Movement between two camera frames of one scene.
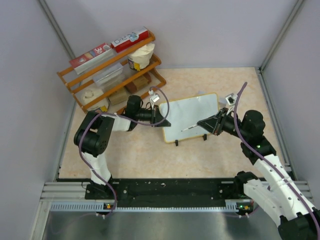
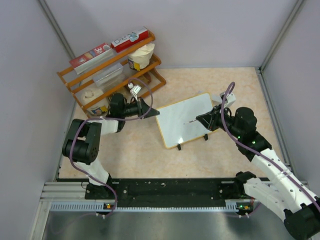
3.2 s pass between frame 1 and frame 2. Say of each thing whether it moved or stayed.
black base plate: stayed
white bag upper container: stayed
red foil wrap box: stayed
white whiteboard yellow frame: moved
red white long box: stayed
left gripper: moved
